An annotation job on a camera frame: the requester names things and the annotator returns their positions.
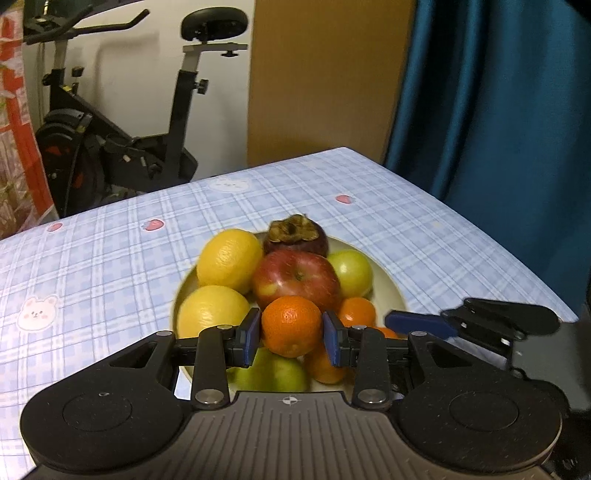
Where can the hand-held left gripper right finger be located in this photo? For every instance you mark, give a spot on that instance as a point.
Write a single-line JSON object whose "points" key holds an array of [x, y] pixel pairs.
{"points": [[333, 339]]}

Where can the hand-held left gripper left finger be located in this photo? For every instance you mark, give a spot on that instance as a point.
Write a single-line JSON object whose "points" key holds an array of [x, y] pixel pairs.
{"points": [[251, 337]]}

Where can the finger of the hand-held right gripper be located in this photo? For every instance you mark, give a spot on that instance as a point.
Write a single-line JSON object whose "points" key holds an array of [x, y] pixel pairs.
{"points": [[418, 321]]}

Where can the oval orange kumquat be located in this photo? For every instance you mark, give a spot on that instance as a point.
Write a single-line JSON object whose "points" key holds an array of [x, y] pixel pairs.
{"points": [[323, 369]]}

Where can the round orange tangerine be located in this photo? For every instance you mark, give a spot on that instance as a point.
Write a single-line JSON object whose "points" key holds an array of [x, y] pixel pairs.
{"points": [[388, 332], [291, 325], [358, 311]]}

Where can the beige round plate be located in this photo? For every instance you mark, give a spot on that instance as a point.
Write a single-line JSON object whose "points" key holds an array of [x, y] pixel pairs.
{"points": [[388, 290]]}

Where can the light green apple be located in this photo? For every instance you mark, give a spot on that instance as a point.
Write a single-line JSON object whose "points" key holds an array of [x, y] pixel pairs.
{"points": [[272, 376], [351, 272]]}

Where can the large yellow lemon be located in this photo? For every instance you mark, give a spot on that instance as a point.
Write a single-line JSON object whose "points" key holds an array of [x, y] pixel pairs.
{"points": [[207, 311]]}

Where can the red apple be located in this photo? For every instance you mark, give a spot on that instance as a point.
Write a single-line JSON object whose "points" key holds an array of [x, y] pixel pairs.
{"points": [[295, 277]]}

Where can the small yellow lemon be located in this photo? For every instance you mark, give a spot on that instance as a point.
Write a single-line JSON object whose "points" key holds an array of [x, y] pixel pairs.
{"points": [[228, 261]]}

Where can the dark purple mangosteen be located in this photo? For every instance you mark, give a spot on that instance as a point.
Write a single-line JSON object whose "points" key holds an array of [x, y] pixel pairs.
{"points": [[295, 237]]}

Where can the blue plaid tablecloth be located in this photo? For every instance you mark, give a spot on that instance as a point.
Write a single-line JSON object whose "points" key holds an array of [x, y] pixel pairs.
{"points": [[115, 258]]}

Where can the black exercise bike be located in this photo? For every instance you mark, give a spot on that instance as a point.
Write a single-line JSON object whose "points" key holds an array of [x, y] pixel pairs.
{"points": [[134, 152]]}

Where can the blue curtain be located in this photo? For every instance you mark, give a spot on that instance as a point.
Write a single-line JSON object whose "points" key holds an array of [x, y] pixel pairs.
{"points": [[498, 115]]}

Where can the brown wooden board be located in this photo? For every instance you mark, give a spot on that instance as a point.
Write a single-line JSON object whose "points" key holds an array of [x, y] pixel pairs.
{"points": [[323, 78]]}

